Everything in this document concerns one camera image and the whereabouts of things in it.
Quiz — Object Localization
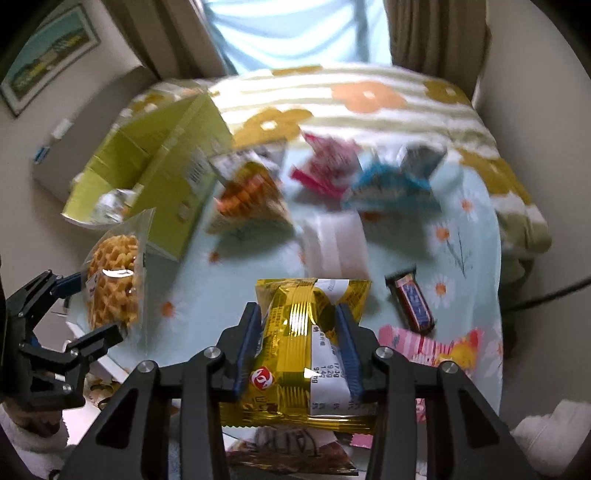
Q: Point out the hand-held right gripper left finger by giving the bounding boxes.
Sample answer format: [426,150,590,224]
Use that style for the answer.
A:
[58,302,265,480]

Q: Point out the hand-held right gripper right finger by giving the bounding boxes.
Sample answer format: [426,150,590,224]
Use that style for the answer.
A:
[335,302,532,480]

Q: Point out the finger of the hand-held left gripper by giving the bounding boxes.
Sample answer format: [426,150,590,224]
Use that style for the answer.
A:
[7,270,87,325]
[18,323,124,409]

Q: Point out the clear honeycomb cookie packet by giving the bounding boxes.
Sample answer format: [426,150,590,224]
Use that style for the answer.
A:
[82,208,155,343]

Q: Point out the yellow foil snack packet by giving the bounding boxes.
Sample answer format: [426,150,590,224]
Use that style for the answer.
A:
[219,277,377,435]

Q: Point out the brown chocolate bar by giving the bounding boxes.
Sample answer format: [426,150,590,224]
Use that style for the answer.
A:
[385,264,437,334]

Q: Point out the pink striped snack packet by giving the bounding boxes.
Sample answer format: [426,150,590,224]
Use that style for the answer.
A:
[378,324,485,423]

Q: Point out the white orange chips packet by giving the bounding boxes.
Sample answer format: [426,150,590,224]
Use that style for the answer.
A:
[205,148,296,241]

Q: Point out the yellow-lined cardboard box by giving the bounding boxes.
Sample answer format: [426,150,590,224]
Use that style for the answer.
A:
[61,90,236,261]

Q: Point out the blue white snack packet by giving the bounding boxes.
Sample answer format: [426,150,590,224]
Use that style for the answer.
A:
[342,144,448,215]

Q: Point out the pink white snack packet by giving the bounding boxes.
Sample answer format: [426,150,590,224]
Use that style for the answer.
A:
[290,131,363,199]

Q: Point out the person's left forearm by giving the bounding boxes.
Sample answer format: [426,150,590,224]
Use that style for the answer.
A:
[0,401,70,468]

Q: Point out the silver foil snack packet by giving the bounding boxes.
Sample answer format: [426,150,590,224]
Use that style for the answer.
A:
[90,188,139,225]

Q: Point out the brown printed snack packet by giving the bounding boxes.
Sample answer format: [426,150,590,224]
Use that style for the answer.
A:
[224,427,361,477]

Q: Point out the plain white packet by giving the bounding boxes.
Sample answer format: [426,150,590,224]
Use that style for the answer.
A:
[300,210,370,280]

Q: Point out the beige bed headboard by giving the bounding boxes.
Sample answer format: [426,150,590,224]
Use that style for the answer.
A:
[31,65,160,204]

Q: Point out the white fluffy cloth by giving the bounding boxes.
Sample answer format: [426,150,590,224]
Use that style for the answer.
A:
[512,399,587,480]

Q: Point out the striped floral blanket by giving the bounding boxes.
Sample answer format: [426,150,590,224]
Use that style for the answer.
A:
[117,65,552,254]

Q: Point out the brown curtain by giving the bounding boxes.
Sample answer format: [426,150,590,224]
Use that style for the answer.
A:
[383,0,492,109]
[104,0,241,83]

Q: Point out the white sheer window curtain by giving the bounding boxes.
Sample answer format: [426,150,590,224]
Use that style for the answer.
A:
[203,0,393,77]

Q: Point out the black cable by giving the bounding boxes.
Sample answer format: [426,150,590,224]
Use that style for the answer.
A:
[503,279,591,312]

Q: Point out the framed wall picture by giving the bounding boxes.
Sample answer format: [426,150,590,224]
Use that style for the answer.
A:
[0,2,101,118]

